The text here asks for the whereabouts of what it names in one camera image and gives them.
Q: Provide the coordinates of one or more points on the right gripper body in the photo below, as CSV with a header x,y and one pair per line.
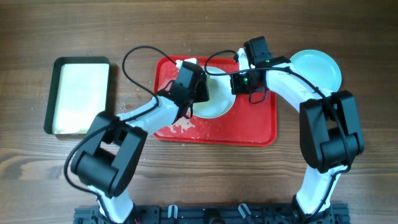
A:
x,y
244,84

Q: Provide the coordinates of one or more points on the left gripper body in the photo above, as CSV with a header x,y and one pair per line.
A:
x,y
201,92

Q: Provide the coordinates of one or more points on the white plate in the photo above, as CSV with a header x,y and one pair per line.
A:
x,y
221,99

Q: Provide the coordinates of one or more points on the light blue plate top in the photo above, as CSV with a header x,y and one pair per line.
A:
x,y
319,67

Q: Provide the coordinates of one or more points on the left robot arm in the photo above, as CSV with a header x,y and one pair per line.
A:
x,y
107,158

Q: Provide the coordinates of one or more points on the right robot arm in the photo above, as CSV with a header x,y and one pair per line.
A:
x,y
330,130

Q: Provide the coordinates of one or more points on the dark green soapy water tray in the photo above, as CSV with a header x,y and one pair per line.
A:
x,y
79,90

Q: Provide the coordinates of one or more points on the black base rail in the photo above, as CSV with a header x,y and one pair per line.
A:
x,y
269,213

